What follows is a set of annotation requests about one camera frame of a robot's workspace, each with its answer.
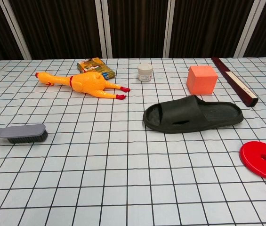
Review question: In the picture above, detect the black rubber slipper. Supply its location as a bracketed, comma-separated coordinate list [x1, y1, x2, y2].
[143, 94, 244, 134]

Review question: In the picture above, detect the small white jar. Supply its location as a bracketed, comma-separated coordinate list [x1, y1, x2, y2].
[137, 63, 153, 83]

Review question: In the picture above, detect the yellow rubber chicken toy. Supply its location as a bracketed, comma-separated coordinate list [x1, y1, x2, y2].
[35, 71, 131, 100]

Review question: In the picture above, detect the yellow green card box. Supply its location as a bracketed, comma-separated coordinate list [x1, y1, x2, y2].
[77, 57, 116, 80]

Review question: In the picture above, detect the white black checkered tablecloth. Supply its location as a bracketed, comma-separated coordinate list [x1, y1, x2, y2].
[0, 57, 266, 226]

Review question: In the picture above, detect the orange foam cube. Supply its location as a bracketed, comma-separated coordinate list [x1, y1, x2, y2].
[186, 65, 218, 96]

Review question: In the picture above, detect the dark red folded fan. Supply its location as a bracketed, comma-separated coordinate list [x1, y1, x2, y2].
[211, 56, 259, 108]

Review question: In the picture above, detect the red disc with hole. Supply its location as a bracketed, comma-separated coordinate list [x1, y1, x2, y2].
[239, 141, 266, 180]

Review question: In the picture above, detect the dark folding screen white frame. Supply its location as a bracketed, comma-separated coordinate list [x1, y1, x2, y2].
[0, 0, 266, 65]

